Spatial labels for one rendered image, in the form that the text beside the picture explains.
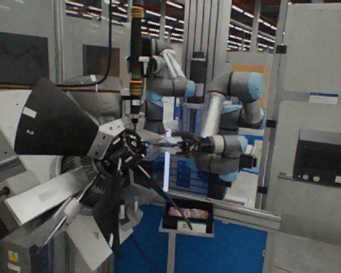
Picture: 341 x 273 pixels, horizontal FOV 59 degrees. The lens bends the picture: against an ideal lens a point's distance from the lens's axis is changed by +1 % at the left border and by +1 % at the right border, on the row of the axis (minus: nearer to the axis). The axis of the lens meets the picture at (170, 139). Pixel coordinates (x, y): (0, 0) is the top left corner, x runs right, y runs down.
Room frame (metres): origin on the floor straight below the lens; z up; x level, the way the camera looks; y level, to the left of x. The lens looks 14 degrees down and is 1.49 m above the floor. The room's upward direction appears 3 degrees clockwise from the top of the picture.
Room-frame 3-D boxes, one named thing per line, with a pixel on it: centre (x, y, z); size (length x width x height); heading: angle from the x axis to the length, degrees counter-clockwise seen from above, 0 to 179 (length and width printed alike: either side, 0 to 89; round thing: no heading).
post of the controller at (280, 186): (1.22, -0.49, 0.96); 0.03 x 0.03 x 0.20; 69
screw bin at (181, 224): (1.20, -0.10, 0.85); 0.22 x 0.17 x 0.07; 84
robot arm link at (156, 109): (1.95, 0.12, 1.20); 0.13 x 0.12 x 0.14; 106
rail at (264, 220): (1.38, -0.09, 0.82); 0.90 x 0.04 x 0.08; 69
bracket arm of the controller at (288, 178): (1.19, -0.59, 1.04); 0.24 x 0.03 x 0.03; 69
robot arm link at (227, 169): (1.22, -0.24, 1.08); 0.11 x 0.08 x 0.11; 67
